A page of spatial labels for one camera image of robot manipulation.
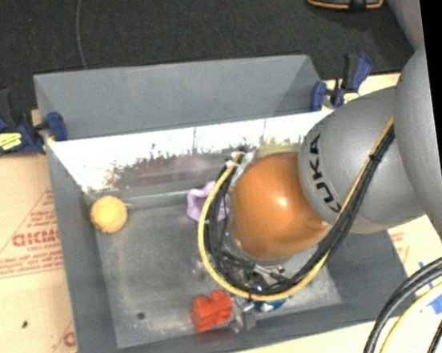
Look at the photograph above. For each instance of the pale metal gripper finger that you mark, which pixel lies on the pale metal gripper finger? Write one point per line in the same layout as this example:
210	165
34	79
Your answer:
250	320
237	318

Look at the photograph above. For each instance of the red toy brick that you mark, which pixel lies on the red toy brick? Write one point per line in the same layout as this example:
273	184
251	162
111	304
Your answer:
211	312

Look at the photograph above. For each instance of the lilac soft toy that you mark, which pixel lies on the lilac soft toy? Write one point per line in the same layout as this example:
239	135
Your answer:
197	205

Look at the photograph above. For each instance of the grey metal bin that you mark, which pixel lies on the grey metal bin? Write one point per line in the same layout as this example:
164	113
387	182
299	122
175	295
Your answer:
156	269

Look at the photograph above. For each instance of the yellow-tan ball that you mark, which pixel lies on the yellow-tan ball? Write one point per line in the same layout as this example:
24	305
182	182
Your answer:
109	214

